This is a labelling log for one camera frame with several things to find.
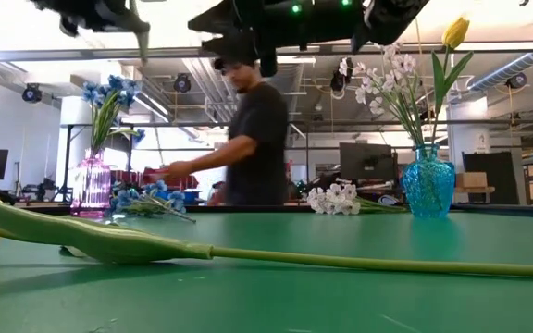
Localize white artificial flower bunch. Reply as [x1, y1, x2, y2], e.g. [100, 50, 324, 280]
[338, 42, 428, 148]
[306, 182, 409, 216]

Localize pink ribbed glass vase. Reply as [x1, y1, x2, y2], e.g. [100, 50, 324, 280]
[70, 146, 112, 218]

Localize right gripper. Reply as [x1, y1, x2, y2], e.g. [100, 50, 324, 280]
[188, 0, 295, 78]

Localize yellow artificial tulip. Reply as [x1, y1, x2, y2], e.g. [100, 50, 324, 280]
[429, 16, 475, 148]
[0, 189, 533, 280]

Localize blue storage bin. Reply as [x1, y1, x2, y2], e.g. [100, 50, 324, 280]
[180, 189, 203, 205]

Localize blue textured glass vase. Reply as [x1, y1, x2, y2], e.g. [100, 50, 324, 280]
[401, 142, 456, 218]

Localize silver round ceiling duct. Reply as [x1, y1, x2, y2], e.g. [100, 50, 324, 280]
[275, 62, 305, 140]

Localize blue artificial flower bunch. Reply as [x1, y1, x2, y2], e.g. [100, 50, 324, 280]
[108, 179, 198, 225]
[81, 74, 147, 156]

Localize person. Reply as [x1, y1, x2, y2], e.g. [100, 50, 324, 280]
[148, 57, 291, 207]

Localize black hanging cable reel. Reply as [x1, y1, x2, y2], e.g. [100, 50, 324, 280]
[20, 82, 43, 105]
[505, 72, 528, 91]
[329, 57, 355, 93]
[173, 73, 192, 94]

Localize black metal rack frame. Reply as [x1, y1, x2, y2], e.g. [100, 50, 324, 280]
[60, 120, 312, 204]

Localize silver corrugated ceiling duct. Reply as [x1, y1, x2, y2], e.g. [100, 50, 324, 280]
[467, 52, 533, 93]

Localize white round column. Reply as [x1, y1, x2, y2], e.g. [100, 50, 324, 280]
[56, 95, 100, 186]

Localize brown cardboard box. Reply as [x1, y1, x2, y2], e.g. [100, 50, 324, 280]
[454, 171, 489, 189]

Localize green table mat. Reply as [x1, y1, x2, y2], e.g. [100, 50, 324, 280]
[0, 208, 533, 333]

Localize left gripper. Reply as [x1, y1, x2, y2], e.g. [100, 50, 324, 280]
[60, 0, 151, 38]

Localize white square column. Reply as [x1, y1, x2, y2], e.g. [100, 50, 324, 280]
[446, 94, 490, 173]

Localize large black panel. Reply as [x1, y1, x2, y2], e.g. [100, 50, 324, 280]
[461, 150, 527, 205]

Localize red storage bins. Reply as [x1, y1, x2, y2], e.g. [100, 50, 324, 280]
[108, 161, 201, 191]

